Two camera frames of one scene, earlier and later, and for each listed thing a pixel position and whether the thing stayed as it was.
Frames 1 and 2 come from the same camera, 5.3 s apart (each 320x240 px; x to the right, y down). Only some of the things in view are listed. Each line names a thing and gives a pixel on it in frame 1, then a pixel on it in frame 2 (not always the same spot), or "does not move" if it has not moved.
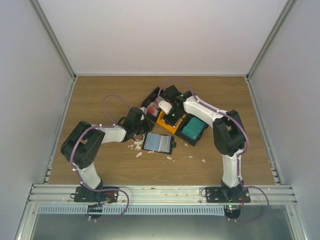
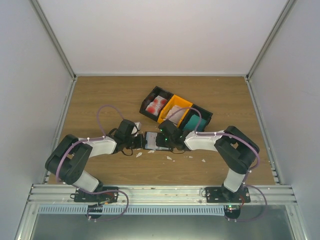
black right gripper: [170, 121] to [172, 147]
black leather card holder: [159, 143] does not move
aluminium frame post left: [54, 39] does not move
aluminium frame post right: [286, 10] does not move
